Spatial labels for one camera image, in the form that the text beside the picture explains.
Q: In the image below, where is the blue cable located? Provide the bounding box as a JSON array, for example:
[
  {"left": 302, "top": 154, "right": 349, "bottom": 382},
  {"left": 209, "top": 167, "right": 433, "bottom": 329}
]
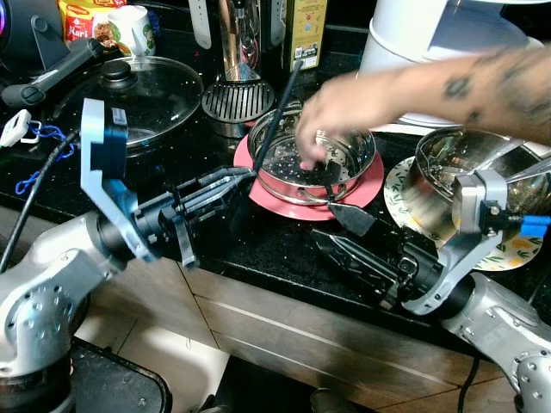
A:
[{"left": 15, "top": 123, "right": 79, "bottom": 195}]

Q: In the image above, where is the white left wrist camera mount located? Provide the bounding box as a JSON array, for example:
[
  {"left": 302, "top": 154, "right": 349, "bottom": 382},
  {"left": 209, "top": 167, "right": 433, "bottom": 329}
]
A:
[{"left": 79, "top": 97, "right": 161, "bottom": 264}]

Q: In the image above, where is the dark floor mat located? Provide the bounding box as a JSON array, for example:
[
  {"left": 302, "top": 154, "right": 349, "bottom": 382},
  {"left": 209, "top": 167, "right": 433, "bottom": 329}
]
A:
[{"left": 71, "top": 339, "right": 174, "bottom": 413}]

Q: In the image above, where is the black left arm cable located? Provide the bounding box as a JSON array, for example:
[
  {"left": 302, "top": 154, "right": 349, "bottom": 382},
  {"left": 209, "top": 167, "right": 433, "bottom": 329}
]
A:
[{"left": 0, "top": 129, "right": 83, "bottom": 273}]

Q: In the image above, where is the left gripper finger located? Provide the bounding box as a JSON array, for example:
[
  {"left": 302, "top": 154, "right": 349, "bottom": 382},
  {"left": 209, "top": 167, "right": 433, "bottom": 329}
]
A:
[
  {"left": 195, "top": 178, "right": 251, "bottom": 219},
  {"left": 184, "top": 166, "right": 258, "bottom": 196}
]

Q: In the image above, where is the person's hand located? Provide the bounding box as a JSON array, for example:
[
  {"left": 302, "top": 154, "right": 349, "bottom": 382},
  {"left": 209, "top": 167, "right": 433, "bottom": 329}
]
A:
[{"left": 294, "top": 73, "right": 381, "bottom": 170}]

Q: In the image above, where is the yellow red food packet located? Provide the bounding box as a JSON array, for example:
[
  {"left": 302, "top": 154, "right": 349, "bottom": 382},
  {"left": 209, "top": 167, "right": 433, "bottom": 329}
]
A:
[{"left": 58, "top": 0, "right": 127, "bottom": 45}]

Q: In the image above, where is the white rice cooker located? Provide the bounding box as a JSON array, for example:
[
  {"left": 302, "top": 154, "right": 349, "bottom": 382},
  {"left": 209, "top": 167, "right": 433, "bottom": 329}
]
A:
[{"left": 356, "top": 0, "right": 548, "bottom": 132}]

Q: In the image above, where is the round slotted steel tray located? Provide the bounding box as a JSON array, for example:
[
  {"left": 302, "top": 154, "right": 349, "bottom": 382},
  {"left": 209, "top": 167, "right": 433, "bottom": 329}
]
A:
[{"left": 200, "top": 77, "right": 277, "bottom": 139}]

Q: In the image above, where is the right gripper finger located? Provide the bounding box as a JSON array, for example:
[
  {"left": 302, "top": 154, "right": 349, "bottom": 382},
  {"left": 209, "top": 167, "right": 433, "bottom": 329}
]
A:
[
  {"left": 311, "top": 231, "right": 393, "bottom": 273},
  {"left": 319, "top": 249, "right": 385, "bottom": 299}
]

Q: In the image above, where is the stainless steel pot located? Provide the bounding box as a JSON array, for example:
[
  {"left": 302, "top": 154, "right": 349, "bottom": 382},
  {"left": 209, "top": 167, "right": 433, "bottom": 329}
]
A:
[{"left": 412, "top": 126, "right": 551, "bottom": 248}]

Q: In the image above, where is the white patterned mug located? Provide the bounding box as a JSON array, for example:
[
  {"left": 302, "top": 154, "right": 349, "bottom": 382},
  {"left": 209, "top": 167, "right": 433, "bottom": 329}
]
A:
[{"left": 107, "top": 3, "right": 158, "bottom": 58}]

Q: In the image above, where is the black spatula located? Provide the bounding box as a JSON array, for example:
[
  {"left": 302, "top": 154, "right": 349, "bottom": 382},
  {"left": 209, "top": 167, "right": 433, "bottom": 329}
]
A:
[{"left": 322, "top": 142, "right": 378, "bottom": 240}]

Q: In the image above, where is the steel spoon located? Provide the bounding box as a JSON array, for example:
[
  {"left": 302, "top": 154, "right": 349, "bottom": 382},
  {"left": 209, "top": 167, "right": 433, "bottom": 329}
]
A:
[{"left": 506, "top": 157, "right": 551, "bottom": 183}]

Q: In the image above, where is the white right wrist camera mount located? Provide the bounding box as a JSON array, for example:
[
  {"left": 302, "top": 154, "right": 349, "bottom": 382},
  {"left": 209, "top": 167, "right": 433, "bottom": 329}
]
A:
[{"left": 403, "top": 169, "right": 511, "bottom": 317}]

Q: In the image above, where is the pink plate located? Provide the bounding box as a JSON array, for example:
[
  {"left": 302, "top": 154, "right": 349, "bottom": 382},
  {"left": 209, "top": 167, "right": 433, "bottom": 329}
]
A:
[{"left": 232, "top": 129, "right": 387, "bottom": 224}]

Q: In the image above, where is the steel utensil holder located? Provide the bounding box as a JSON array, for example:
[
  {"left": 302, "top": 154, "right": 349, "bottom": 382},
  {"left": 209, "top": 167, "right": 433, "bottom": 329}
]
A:
[{"left": 215, "top": 0, "right": 264, "bottom": 83}]

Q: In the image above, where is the white lemon print plate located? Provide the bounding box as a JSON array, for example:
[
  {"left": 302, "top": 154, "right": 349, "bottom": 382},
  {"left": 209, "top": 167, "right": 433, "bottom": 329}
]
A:
[{"left": 382, "top": 156, "right": 546, "bottom": 273}]

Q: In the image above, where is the glass lid black knob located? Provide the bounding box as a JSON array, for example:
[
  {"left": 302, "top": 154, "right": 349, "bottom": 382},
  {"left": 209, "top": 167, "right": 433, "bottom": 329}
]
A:
[{"left": 81, "top": 55, "right": 206, "bottom": 150}]

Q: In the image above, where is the black frying pan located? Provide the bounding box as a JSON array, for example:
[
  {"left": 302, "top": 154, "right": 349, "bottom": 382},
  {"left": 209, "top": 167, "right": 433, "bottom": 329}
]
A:
[{"left": 0, "top": 38, "right": 206, "bottom": 157}]

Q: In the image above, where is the perforated steel steamer pot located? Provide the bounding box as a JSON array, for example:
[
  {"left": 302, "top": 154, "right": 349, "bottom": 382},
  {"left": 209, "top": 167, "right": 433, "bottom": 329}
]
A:
[{"left": 247, "top": 107, "right": 378, "bottom": 207}]

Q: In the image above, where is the white charger plug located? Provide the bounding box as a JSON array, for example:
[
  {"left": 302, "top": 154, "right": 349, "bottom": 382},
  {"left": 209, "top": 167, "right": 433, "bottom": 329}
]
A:
[{"left": 0, "top": 109, "right": 36, "bottom": 148}]

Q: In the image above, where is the dark oil bottle yellow label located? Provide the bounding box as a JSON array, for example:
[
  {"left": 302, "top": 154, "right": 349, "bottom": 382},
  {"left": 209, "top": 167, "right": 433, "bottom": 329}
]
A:
[{"left": 279, "top": 0, "right": 329, "bottom": 72}]

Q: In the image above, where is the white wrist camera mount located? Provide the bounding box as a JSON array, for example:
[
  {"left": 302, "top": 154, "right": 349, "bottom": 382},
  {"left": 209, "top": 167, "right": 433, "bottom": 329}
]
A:
[
  {"left": 403, "top": 169, "right": 511, "bottom": 317},
  {"left": 79, "top": 97, "right": 161, "bottom": 264}
]

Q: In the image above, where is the white utensil handle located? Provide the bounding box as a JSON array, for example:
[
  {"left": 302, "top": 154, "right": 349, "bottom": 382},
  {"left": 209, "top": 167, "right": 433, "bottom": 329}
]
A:
[{"left": 189, "top": 0, "right": 213, "bottom": 51}]

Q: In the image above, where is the long black utensil handle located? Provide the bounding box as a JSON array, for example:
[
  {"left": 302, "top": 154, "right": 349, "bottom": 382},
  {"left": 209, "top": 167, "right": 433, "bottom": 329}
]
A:
[{"left": 252, "top": 59, "right": 303, "bottom": 179}]

